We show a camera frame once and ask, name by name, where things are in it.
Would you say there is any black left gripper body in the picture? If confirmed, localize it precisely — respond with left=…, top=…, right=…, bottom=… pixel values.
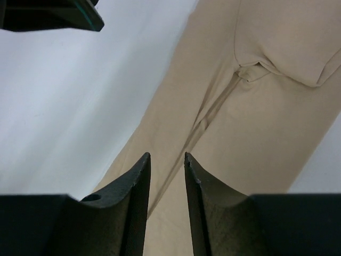
left=1, top=0, right=104, bottom=32

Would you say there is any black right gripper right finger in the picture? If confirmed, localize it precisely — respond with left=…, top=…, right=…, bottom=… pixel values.
left=184, top=153, right=340, bottom=255

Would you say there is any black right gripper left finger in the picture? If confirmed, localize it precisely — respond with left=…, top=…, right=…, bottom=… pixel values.
left=1, top=153, right=151, bottom=255

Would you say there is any beige t shirt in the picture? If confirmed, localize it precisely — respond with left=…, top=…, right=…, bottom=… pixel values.
left=99, top=1, right=340, bottom=255

